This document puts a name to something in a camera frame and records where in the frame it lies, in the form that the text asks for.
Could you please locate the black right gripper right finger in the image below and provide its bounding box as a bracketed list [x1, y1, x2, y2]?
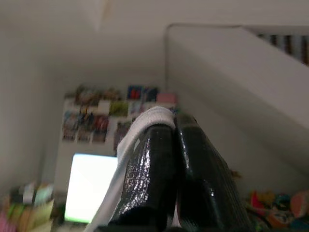
[174, 113, 254, 232]

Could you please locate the white shirt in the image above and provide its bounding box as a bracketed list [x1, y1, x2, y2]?
[84, 105, 182, 232]

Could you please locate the bright white screen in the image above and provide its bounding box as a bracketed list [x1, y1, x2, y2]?
[64, 153, 119, 224]

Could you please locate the colourful box pile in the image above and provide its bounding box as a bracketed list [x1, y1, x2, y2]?
[0, 182, 55, 232]

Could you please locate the white staircase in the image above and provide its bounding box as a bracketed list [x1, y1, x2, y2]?
[165, 23, 309, 179]

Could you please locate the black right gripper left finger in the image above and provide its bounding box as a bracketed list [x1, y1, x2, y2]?
[107, 125, 179, 232]

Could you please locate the colourful toy pile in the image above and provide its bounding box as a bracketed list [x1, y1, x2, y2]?
[243, 189, 309, 232]

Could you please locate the wall photo collage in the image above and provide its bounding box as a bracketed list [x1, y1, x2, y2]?
[61, 84, 177, 155]

